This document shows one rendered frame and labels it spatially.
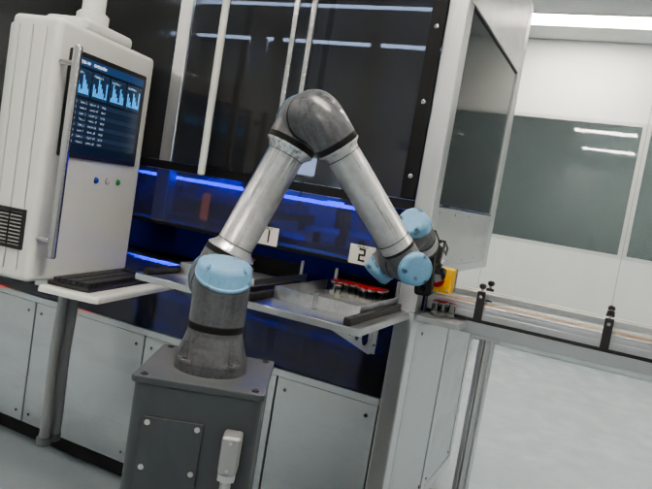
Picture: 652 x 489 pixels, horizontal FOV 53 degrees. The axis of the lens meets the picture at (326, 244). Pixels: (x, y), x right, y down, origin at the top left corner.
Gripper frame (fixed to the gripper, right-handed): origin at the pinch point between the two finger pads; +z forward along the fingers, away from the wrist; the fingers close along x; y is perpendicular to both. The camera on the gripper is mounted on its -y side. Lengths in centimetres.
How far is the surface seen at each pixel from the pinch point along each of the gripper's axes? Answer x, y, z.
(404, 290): 9.9, -2.5, 6.9
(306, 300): 27.9, -18.6, -16.9
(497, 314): -16.4, -0.2, 17.7
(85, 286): 88, -33, -31
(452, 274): -3.6, 4.4, 3.4
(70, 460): 132, -86, 50
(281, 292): 35.6, -18.1, -17.0
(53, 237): 98, -24, -40
